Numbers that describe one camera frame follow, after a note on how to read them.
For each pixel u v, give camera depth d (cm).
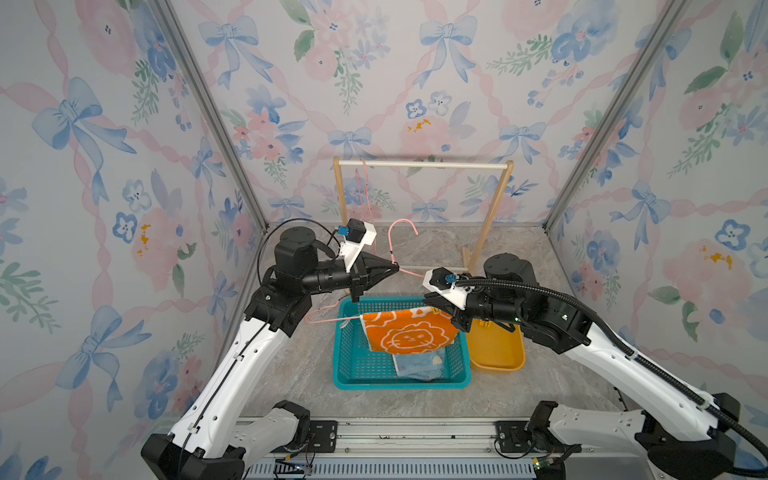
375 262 56
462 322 55
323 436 74
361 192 113
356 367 85
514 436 73
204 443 37
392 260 57
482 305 52
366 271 53
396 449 73
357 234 50
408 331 71
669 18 69
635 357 41
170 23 70
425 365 82
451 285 50
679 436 40
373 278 58
